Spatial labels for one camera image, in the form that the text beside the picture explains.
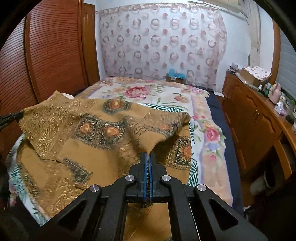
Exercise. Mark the grey window blind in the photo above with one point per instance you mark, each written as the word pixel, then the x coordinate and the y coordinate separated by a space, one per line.
pixel 286 75

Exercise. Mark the floral bed blanket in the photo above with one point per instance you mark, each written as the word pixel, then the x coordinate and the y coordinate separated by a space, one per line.
pixel 213 159

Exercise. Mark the blue item in box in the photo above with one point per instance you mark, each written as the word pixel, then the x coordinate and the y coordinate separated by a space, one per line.
pixel 173 76

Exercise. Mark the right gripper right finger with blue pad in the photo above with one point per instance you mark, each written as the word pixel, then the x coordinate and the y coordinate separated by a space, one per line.
pixel 197 213

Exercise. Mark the pink circle patterned curtain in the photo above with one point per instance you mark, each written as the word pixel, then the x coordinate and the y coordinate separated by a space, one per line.
pixel 146 41

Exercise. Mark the brown louvered wardrobe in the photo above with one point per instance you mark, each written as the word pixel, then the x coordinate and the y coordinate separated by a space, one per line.
pixel 51 49

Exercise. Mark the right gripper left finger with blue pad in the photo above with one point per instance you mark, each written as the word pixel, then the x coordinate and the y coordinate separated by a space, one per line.
pixel 99 213

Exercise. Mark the cardboard box with floral cloth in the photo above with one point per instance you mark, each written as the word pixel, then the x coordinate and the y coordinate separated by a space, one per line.
pixel 255 75

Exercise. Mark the pink thermos jug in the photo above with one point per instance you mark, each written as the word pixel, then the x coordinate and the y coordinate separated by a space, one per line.
pixel 275 93

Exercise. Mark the beige tied side curtain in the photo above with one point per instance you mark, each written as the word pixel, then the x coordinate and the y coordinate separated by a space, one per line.
pixel 251 12

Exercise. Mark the wooden sideboard cabinet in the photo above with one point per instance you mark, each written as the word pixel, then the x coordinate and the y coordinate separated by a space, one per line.
pixel 256 127

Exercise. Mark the brown gold patterned shirt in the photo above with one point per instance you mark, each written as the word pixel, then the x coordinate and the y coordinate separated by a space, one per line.
pixel 71 144

